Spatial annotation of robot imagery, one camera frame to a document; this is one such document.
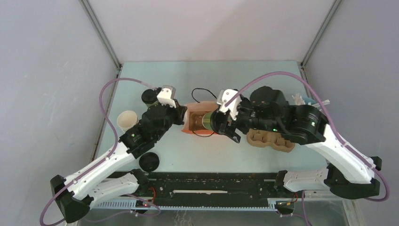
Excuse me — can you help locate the blue cup of stirrers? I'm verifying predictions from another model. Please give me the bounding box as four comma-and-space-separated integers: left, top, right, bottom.
292, 93, 321, 109

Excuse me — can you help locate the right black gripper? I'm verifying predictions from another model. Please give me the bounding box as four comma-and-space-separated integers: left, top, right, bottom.
219, 96, 281, 143

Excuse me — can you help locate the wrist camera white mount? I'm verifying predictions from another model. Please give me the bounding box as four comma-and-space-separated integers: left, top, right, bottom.
216, 89, 242, 121
157, 85, 176, 108

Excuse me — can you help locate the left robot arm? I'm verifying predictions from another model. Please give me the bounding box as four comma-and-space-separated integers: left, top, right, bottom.
50, 100, 187, 223

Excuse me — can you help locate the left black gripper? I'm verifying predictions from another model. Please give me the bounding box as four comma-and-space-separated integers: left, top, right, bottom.
154, 99, 187, 141

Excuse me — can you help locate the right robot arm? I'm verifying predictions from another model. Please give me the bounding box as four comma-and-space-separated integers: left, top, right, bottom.
210, 86, 382, 200

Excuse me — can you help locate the stack of black lids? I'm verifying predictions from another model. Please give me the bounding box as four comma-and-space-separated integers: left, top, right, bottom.
139, 152, 160, 172

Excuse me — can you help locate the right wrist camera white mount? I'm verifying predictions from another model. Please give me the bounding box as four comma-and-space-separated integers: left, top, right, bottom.
216, 89, 242, 121

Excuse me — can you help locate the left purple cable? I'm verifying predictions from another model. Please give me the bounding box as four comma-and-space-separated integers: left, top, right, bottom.
40, 78, 161, 226

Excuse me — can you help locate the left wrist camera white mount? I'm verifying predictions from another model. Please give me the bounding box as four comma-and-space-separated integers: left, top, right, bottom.
157, 85, 176, 108

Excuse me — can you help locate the orange paper bag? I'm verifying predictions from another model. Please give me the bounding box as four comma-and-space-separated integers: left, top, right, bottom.
181, 88, 218, 137

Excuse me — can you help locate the stack of paper cups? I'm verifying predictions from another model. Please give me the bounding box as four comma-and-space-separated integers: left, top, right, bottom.
116, 110, 139, 132

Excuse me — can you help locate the brown pulp cup carrier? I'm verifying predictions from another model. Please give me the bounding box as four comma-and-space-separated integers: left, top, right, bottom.
246, 129, 295, 153

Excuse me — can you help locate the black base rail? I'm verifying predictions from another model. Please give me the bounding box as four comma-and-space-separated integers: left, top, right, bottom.
134, 172, 300, 209

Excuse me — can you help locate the black coffee cup lid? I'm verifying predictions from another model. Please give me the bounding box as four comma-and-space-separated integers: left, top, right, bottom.
141, 89, 159, 105

